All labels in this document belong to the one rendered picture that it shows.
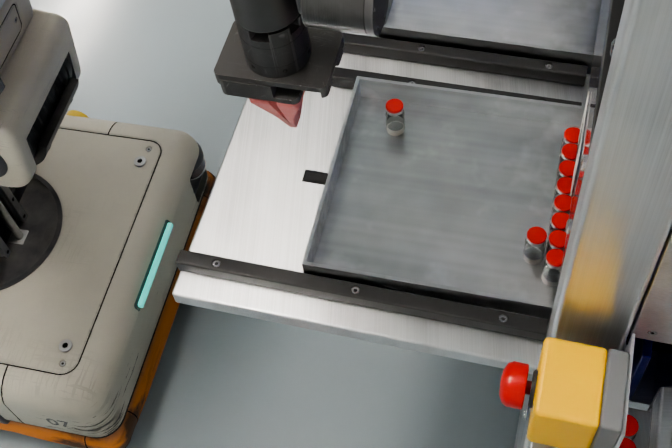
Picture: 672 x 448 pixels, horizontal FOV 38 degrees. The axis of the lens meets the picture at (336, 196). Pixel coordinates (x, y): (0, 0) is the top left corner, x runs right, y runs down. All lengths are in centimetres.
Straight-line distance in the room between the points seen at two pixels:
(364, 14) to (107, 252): 118
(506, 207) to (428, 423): 89
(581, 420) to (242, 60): 41
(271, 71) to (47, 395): 105
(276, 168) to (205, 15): 145
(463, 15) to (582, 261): 56
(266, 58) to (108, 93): 166
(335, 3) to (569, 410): 38
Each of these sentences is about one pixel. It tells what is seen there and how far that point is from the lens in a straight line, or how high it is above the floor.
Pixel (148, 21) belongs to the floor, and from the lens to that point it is 258.
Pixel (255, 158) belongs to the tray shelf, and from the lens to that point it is 115.
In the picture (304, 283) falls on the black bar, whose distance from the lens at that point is 103.
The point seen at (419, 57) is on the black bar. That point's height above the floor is 89.
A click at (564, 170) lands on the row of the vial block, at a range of 107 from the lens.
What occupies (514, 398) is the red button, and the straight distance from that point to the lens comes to 86.
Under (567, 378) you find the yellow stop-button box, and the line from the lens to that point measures 84.
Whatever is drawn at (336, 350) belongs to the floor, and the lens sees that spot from 198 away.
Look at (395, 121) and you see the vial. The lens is 112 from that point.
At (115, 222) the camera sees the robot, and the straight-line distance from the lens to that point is 188.
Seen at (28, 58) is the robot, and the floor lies 80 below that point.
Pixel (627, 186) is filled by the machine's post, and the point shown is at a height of 124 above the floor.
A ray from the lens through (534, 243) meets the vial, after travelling 102.
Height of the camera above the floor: 180
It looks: 57 degrees down
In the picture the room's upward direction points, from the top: 9 degrees counter-clockwise
